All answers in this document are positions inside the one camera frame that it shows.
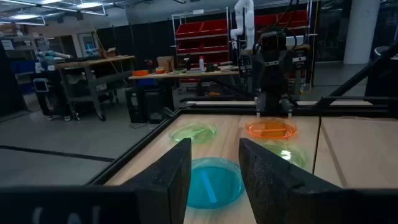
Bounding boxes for cardboard box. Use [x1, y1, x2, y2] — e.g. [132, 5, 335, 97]
[99, 47, 118, 59]
[157, 55, 175, 72]

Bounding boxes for translucent orange plastic plate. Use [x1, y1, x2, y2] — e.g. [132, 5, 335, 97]
[244, 117, 299, 140]

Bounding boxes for wooden workbench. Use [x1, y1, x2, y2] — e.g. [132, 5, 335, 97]
[55, 54, 137, 123]
[127, 68, 242, 97]

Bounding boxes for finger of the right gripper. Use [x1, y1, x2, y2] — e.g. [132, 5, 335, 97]
[255, 95, 267, 118]
[281, 96, 295, 118]

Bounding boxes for white and teal tubes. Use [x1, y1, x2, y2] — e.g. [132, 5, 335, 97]
[36, 50, 73, 60]

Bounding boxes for translucent green plastic plate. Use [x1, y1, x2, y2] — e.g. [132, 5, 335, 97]
[261, 141, 310, 170]
[169, 121, 218, 145]

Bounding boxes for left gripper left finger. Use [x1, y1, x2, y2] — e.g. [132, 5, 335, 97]
[123, 138, 193, 224]

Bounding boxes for black aluminium table frame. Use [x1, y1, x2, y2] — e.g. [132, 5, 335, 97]
[86, 43, 398, 187]

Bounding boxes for black computer tower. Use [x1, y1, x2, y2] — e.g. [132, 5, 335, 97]
[125, 87, 147, 124]
[144, 88, 175, 122]

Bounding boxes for black bin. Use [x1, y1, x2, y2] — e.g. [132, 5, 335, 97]
[364, 45, 398, 98]

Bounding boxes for rectangular ceiling light fixture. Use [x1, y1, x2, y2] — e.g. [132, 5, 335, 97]
[0, 12, 47, 27]
[39, 0, 109, 17]

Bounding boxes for translucent blue plastic plate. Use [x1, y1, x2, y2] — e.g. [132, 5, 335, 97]
[186, 157, 246, 210]

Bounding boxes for blue storage bin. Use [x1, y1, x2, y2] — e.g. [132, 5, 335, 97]
[9, 60, 39, 75]

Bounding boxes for white round pillar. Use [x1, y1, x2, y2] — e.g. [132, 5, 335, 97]
[343, 0, 381, 65]

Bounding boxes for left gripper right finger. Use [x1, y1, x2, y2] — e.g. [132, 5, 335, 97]
[238, 138, 352, 224]

